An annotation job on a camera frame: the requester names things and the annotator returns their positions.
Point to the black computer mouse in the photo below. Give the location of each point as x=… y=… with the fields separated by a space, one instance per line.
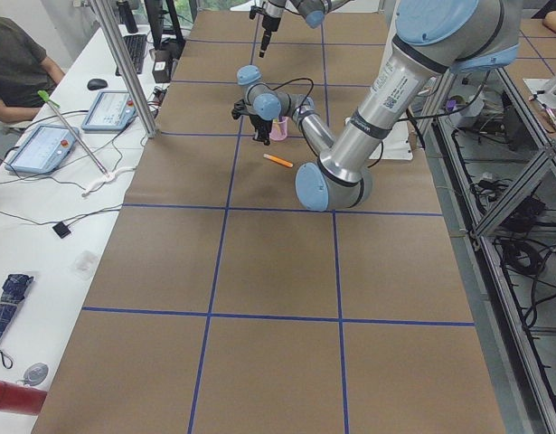
x=97 y=84

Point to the seated person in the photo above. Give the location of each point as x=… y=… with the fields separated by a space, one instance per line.
x=25 y=69

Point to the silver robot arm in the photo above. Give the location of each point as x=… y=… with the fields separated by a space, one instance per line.
x=431 y=38
x=312 y=11

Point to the aluminium frame post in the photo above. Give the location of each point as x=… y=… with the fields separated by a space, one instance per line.
x=118 y=49

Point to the folded blue umbrella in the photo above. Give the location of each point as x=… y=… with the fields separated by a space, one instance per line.
x=13 y=294

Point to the far teach pendant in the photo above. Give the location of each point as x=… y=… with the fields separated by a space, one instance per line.
x=111 y=111

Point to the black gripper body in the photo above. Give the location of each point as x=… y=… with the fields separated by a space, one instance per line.
x=271 y=20
x=260 y=123

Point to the pink mesh pen holder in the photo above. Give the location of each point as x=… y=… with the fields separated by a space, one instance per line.
x=278 y=131

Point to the red bottle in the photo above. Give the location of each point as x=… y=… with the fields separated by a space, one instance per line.
x=18 y=399

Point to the metal rod with green tip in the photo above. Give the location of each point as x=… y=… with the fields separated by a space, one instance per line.
x=45 y=97

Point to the black keyboard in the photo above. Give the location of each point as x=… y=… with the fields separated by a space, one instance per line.
x=137 y=50

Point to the black box with label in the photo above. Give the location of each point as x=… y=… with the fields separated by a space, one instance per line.
x=164 y=66

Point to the teach pendant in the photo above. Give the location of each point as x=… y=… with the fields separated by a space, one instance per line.
x=42 y=151
x=111 y=111

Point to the orange highlighter pen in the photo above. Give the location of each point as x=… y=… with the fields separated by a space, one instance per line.
x=278 y=160

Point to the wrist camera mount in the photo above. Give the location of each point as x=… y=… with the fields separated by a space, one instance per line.
x=240 y=109
x=256 y=10

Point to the near teach pendant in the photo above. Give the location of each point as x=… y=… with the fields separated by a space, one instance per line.
x=42 y=151

